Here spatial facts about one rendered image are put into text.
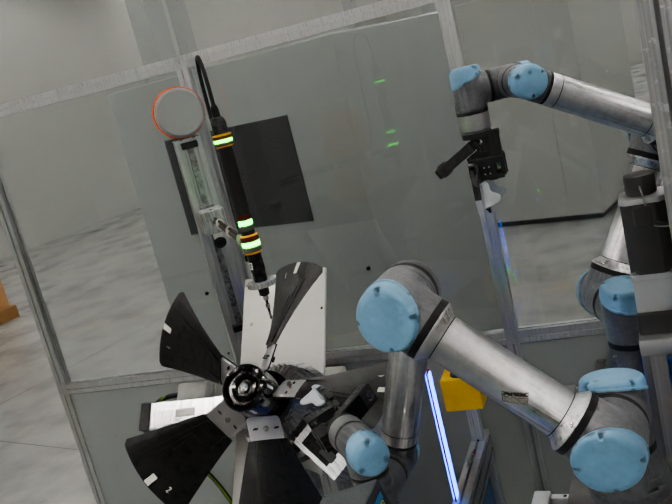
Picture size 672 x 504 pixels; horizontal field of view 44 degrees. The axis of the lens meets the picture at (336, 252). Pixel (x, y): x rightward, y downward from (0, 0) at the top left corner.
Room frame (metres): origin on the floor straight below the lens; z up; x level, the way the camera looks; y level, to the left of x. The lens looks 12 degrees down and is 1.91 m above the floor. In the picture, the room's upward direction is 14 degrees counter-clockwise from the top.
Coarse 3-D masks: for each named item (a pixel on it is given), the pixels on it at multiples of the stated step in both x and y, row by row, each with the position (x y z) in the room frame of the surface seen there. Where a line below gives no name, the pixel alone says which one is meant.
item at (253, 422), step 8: (264, 416) 1.90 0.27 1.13; (272, 416) 1.91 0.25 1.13; (248, 424) 1.87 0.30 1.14; (256, 424) 1.88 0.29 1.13; (264, 424) 1.89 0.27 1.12; (272, 424) 1.90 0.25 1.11; (280, 424) 1.90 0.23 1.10; (256, 432) 1.86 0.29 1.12; (264, 432) 1.87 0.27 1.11; (272, 432) 1.88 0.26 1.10; (280, 432) 1.89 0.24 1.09; (256, 440) 1.85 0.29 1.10
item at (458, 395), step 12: (444, 372) 2.05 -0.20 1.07; (444, 384) 2.00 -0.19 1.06; (456, 384) 1.99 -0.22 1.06; (468, 384) 1.98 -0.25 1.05; (444, 396) 2.00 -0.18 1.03; (456, 396) 1.99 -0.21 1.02; (468, 396) 1.98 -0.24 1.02; (480, 396) 1.97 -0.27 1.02; (456, 408) 1.99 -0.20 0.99; (468, 408) 1.98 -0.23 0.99; (480, 408) 1.97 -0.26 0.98
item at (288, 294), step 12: (288, 264) 2.14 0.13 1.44; (300, 264) 2.08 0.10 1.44; (312, 264) 2.04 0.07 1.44; (276, 276) 2.17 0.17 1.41; (288, 276) 2.11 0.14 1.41; (300, 276) 2.05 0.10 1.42; (312, 276) 2.00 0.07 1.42; (276, 288) 2.15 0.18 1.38; (288, 288) 2.06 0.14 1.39; (300, 288) 2.01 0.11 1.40; (276, 300) 2.11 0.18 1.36; (288, 300) 2.02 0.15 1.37; (300, 300) 1.98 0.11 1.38; (276, 312) 2.07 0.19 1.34; (288, 312) 1.99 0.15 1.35; (276, 324) 2.02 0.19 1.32; (276, 336) 1.97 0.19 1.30
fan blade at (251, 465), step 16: (256, 448) 1.83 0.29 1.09; (272, 448) 1.84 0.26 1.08; (288, 448) 1.86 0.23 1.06; (256, 464) 1.80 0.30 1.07; (272, 464) 1.81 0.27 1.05; (288, 464) 1.82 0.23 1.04; (256, 480) 1.77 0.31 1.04; (272, 480) 1.78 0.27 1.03; (288, 480) 1.79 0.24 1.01; (304, 480) 1.80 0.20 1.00; (240, 496) 1.75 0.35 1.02; (256, 496) 1.75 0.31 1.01; (272, 496) 1.75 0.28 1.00; (288, 496) 1.76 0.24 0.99; (304, 496) 1.77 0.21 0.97; (320, 496) 1.77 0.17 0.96
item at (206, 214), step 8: (200, 208) 2.55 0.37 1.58; (208, 208) 2.54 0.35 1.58; (216, 208) 2.50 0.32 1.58; (200, 216) 2.49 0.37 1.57; (208, 216) 2.47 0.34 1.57; (216, 216) 2.47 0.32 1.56; (224, 216) 2.48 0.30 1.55; (208, 224) 2.47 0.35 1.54; (208, 232) 2.46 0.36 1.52; (216, 232) 2.47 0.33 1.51
